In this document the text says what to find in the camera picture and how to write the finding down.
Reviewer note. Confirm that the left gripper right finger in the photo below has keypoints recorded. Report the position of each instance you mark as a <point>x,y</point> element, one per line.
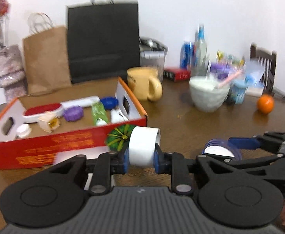
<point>226,195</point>

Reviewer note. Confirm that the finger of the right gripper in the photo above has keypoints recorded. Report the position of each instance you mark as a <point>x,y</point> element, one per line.
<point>273,142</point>

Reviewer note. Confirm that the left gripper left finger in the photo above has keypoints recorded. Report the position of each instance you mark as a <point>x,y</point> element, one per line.
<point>58,193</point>

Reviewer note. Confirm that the blue round tin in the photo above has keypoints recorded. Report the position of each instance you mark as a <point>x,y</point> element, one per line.
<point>222,147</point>

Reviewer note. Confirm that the green translucent bottle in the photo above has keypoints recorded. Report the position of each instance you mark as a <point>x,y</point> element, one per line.
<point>99,114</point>

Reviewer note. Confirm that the white tape roll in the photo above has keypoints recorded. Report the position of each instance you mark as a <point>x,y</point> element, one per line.
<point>142,146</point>

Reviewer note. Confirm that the white spray bottle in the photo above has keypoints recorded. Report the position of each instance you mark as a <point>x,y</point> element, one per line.
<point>117,116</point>

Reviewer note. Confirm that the orange fruit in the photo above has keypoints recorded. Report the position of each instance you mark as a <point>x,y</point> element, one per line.
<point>265,104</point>

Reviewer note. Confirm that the small blue cup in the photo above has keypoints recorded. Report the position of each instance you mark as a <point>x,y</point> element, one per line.
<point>237,91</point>

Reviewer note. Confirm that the red cardboard box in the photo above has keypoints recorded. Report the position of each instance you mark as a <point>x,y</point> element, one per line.
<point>40,147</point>

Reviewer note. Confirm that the white jar lid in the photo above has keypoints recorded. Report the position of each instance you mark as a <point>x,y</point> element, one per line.
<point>23,131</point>

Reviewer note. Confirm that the clear blue plastic bag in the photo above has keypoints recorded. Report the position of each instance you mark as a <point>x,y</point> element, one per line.
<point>253,72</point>

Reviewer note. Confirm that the beige small box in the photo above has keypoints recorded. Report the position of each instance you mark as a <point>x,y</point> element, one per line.
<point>49,122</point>

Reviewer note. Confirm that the white ceramic bowl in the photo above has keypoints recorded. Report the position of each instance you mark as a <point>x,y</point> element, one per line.
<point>206,95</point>

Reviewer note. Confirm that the dark wooden chair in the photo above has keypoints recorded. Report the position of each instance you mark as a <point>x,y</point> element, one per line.
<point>268,60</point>

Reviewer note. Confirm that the purple ridged disc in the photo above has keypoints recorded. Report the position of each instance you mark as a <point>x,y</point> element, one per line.
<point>73,114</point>

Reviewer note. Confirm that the purple package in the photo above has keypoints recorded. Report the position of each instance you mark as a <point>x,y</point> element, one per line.
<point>220,71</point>

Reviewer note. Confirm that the clear glass bottle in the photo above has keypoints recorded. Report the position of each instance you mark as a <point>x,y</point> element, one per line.
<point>200,67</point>

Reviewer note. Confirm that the blue ridged disc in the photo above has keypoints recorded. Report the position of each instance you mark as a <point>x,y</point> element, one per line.
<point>109,102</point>

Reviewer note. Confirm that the red black small box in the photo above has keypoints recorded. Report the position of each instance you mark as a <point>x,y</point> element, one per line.
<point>176,74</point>

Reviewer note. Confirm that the blue drink can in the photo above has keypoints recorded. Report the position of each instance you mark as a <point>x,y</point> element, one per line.
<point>187,55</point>

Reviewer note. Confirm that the pink stone vase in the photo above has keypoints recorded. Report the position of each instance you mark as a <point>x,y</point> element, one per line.
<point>12,74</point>

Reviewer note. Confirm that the yellow ceramic mug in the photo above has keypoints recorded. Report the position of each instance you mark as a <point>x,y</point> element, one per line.
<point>144,83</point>

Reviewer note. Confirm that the brown paper bag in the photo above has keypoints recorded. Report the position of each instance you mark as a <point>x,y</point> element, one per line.
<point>46,56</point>

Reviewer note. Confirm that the clear plastic food container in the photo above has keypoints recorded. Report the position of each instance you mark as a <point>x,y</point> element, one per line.
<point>153,54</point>

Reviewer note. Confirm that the black paper bag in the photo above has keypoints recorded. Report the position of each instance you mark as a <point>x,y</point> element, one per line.
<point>102,39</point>

